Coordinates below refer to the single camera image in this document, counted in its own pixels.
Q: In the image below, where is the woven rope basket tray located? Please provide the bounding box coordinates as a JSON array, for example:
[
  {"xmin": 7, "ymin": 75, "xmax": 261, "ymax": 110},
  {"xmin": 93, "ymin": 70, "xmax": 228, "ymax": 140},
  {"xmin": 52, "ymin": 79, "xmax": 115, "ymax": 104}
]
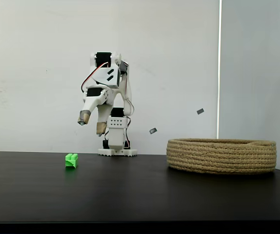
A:
[{"xmin": 166, "ymin": 138, "xmax": 277, "ymax": 175}]

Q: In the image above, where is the white vertical wall strip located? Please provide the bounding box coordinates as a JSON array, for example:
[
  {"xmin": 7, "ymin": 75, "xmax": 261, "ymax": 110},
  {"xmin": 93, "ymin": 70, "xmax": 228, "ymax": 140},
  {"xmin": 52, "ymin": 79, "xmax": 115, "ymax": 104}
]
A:
[{"xmin": 217, "ymin": 0, "xmax": 223, "ymax": 139}]

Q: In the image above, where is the green lego block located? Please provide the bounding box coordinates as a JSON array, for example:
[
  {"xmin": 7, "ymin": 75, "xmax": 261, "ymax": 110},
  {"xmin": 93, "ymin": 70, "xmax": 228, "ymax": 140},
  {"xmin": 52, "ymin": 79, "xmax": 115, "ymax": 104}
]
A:
[{"xmin": 65, "ymin": 153, "xmax": 79, "ymax": 169}]

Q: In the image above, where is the red black servo cable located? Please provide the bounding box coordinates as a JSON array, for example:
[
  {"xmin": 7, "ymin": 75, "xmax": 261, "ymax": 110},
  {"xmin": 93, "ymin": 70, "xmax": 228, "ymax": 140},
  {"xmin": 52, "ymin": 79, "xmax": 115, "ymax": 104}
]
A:
[{"xmin": 80, "ymin": 62, "xmax": 110, "ymax": 94}]

